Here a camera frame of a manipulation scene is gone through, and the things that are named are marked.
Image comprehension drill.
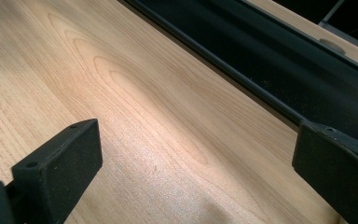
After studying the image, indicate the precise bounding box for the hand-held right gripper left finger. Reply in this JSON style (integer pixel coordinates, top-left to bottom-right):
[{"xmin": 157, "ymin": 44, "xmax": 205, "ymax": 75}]
[{"xmin": 11, "ymin": 118, "xmax": 103, "ymax": 224}]

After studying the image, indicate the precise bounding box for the black metal frame rail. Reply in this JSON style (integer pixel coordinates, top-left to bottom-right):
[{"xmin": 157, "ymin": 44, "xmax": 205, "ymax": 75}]
[{"xmin": 117, "ymin": 0, "xmax": 358, "ymax": 151}]

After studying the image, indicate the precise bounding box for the grey round desk cap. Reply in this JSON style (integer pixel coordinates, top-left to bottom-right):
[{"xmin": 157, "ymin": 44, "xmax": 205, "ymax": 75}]
[{"xmin": 319, "ymin": 37, "xmax": 347, "ymax": 56}]

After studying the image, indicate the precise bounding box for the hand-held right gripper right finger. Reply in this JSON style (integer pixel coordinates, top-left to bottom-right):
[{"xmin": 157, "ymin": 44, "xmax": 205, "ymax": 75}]
[{"xmin": 292, "ymin": 119, "xmax": 358, "ymax": 224}]

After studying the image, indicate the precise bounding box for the grey metal frame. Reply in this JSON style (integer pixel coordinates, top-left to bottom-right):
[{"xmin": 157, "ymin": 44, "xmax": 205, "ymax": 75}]
[{"xmin": 319, "ymin": 0, "xmax": 358, "ymax": 57}]

